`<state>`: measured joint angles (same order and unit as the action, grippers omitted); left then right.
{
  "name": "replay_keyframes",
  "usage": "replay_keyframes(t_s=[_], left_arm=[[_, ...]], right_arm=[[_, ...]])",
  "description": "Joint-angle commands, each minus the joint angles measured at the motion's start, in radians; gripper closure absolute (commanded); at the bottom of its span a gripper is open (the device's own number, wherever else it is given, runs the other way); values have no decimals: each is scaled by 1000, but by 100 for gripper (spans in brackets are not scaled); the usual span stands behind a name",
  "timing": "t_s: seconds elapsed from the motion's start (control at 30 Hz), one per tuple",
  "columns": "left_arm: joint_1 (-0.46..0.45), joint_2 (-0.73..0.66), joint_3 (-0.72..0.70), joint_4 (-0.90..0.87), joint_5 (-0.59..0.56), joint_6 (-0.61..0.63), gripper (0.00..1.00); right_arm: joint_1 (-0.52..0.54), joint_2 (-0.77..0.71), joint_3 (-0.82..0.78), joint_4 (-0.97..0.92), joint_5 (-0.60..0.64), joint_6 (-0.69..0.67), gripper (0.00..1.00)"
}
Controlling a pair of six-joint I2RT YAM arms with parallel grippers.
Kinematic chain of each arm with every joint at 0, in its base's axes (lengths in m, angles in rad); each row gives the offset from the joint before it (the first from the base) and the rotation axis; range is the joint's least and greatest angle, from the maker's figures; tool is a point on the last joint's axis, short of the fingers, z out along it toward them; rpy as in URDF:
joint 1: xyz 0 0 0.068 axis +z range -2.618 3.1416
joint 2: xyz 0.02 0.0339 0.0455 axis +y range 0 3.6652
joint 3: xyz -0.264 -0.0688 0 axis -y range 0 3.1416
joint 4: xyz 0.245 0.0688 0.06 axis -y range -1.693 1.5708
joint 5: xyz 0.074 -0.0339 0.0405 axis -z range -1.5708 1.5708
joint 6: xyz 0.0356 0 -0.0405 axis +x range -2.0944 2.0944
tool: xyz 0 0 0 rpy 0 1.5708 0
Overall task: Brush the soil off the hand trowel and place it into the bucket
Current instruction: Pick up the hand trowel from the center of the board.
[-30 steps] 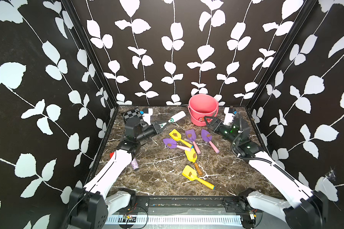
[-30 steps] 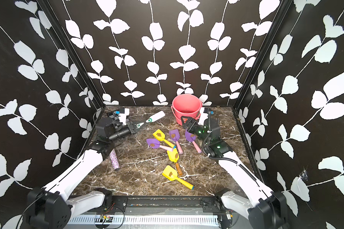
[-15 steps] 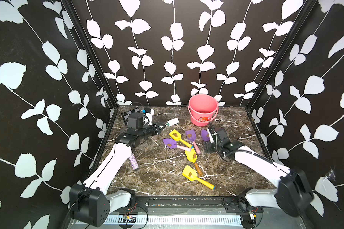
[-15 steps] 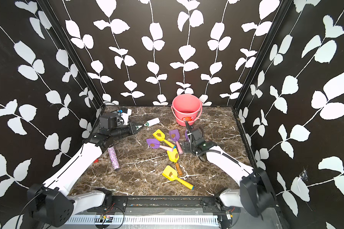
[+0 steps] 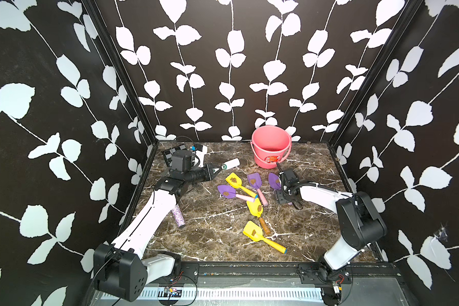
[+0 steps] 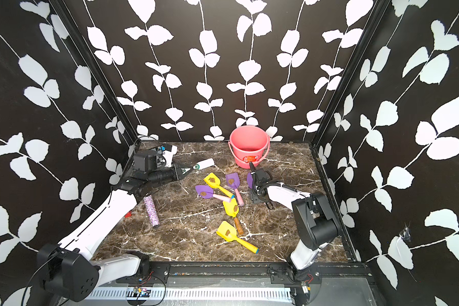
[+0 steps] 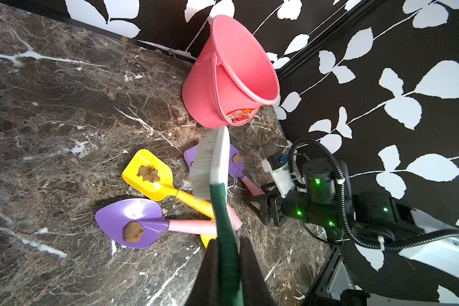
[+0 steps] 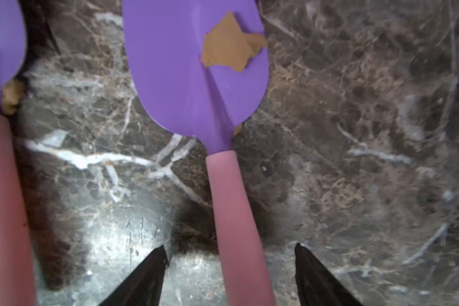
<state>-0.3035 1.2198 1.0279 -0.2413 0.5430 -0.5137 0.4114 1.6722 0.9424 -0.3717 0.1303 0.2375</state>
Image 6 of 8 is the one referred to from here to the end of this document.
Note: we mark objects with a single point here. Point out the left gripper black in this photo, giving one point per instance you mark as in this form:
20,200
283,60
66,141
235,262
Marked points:
178,174

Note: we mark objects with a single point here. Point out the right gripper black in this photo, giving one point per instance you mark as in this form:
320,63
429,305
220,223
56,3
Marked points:
254,196

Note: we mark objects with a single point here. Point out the purple trowel pink handle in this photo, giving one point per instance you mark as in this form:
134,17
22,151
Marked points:
207,192
233,181
250,181

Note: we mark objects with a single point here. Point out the pink plastic bucket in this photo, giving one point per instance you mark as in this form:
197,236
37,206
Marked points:
249,144

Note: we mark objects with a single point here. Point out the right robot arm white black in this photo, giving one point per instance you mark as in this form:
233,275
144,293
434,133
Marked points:
317,223

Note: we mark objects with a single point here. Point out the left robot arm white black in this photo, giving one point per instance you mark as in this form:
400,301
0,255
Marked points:
67,270

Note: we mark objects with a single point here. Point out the purple glitter cylinder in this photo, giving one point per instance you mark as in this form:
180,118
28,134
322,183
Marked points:
151,210

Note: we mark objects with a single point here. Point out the yellow trowel yellow handle upper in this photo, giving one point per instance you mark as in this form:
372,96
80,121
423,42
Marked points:
214,182

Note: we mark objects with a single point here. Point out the yellow trowel wooden handle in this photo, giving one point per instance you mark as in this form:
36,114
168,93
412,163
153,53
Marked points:
232,209

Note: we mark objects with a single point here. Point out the yellow trowel yellow handle lower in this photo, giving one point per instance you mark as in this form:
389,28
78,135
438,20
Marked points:
229,233

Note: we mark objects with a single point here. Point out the black front rail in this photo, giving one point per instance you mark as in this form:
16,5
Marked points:
278,272

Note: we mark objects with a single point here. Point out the white slotted cable duct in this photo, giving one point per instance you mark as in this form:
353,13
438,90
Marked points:
159,293

